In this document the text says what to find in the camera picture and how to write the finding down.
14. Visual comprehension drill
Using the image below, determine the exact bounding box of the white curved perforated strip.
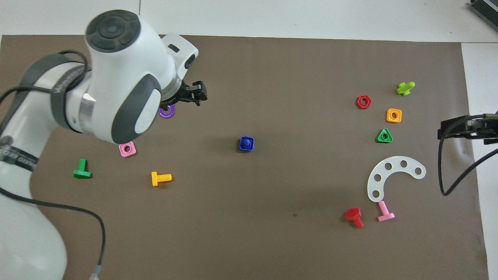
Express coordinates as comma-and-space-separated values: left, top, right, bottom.
367, 156, 427, 203

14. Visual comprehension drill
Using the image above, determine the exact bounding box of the orange plastic screw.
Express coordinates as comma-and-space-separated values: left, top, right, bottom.
151, 171, 172, 187

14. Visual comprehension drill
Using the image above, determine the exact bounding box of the lime cross-head screw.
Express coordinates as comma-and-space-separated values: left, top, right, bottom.
396, 81, 416, 96

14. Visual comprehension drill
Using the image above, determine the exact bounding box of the pink plastic screw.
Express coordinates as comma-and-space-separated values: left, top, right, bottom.
377, 200, 395, 222

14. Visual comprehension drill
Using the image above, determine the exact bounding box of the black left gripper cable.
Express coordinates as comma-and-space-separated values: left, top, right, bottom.
0, 50, 106, 280

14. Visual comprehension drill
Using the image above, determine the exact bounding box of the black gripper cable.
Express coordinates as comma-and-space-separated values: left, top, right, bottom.
0, 50, 106, 280
437, 113, 498, 197

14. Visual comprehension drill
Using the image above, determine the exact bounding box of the red plastic screw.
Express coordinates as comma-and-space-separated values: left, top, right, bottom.
345, 208, 364, 229

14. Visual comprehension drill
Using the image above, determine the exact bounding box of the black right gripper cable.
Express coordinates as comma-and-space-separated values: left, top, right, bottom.
437, 113, 498, 197

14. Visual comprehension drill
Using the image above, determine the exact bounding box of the green plastic screw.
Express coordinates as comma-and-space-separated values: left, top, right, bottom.
73, 158, 92, 180

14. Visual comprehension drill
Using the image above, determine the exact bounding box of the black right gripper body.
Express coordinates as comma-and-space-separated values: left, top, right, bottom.
449, 114, 498, 138

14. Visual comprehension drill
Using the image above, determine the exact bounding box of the green triangle nut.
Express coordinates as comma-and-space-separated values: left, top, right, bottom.
375, 128, 394, 144

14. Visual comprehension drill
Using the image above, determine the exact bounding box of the blue square nut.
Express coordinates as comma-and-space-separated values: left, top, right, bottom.
238, 135, 256, 152

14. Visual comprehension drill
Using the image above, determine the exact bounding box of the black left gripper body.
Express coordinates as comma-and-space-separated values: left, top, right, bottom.
160, 82, 196, 106

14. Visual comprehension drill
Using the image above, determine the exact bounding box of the grey ribbed device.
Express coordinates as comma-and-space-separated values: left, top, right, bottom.
469, 0, 498, 30

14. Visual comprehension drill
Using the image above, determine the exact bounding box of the brown table mat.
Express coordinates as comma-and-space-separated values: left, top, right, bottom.
0, 34, 490, 280

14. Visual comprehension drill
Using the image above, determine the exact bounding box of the pink square nut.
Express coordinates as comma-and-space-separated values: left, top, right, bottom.
119, 141, 137, 158

